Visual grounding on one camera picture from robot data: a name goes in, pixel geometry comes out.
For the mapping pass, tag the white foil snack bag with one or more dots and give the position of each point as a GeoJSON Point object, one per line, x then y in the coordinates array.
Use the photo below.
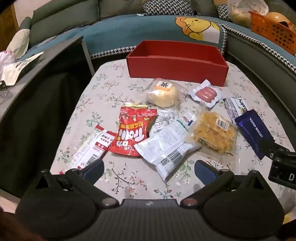
{"type": "Point", "coordinates": [166, 148]}

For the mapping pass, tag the yellow crispy snack packet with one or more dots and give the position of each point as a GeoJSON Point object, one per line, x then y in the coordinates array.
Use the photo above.
{"type": "Point", "coordinates": [212, 139]}

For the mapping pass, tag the clear plastic bag with food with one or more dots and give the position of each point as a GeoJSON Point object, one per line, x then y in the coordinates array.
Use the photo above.
{"type": "Point", "coordinates": [242, 12]}

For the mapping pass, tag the dark grey side table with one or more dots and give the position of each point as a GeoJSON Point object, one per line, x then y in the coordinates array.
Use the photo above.
{"type": "Point", "coordinates": [46, 60]}

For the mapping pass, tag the round bun in clear packet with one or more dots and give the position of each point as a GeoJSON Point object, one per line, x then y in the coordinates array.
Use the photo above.
{"type": "Point", "coordinates": [164, 95]}

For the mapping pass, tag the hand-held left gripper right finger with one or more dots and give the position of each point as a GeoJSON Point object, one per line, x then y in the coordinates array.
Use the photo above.
{"type": "Point", "coordinates": [203, 169]}

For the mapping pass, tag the yellow houndstooth cushion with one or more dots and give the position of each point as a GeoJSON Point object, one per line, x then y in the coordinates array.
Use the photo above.
{"type": "Point", "coordinates": [223, 10]}
{"type": "Point", "coordinates": [166, 8]}

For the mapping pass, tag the green sofa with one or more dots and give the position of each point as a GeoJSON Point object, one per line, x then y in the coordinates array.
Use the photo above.
{"type": "Point", "coordinates": [57, 25]}

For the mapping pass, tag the teal bear print blanket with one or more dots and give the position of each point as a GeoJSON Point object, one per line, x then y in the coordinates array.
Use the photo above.
{"type": "Point", "coordinates": [129, 30]}

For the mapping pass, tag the orange plastic basket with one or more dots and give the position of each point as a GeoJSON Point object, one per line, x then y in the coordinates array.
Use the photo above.
{"type": "Point", "coordinates": [270, 30]}

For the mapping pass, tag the clear printed snack packet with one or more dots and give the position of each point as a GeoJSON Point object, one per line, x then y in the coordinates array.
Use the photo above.
{"type": "Point", "coordinates": [164, 119]}

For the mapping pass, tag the sausage vacuum packet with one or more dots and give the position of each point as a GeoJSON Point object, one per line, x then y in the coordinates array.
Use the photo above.
{"type": "Point", "coordinates": [205, 93]}

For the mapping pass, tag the dark blue wafer biscuit packet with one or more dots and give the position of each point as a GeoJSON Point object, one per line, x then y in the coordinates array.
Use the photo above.
{"type": "Point", "coordinates": [252, 132]}

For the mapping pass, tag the white wafer packet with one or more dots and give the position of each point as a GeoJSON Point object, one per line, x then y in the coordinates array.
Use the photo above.
{"type": "Point", "coordinates": [233, 107]}

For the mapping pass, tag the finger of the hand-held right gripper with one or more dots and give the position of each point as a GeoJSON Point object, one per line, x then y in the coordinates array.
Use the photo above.
{"type": "Point", "coordinates": [281, 151]}

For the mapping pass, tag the white and red snack packet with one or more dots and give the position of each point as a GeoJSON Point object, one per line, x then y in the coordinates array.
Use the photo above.
{"type": "Point", "coordinates": [92, 146]}

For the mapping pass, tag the yellow round item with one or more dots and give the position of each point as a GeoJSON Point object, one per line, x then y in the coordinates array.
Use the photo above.
{"type": "Point", "coordinates": [276, 16]}

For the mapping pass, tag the floral tablecloth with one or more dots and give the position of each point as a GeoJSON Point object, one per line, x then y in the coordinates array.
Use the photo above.
{"type": "Point", "coordinates": [111, 97]}

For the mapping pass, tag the red gummy snack bag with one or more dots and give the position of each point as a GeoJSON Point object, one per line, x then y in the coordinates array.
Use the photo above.
{"type": "Point", "coordinates": [131, 134]}

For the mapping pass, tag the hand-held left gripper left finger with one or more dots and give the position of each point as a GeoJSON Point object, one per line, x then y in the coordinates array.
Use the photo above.
{"type": "Point", "coordinates": [93, 169]}

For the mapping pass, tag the cream pillow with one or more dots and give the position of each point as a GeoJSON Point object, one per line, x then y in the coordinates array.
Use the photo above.
{"type": "Point", "coordinates": [19, 42]}

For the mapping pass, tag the teal houndstooth trim blanket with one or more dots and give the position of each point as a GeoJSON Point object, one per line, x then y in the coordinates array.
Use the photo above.
{"type": "Point", "coordinates": [266, 49]}

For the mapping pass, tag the red rectangular box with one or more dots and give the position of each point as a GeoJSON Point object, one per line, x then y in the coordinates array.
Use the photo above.
{"type": "Point", "coordinates": [175, 69]}

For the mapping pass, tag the white plastic bag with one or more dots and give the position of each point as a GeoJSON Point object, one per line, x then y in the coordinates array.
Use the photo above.
{"type": "Point", "coordinates": [5, 60]}

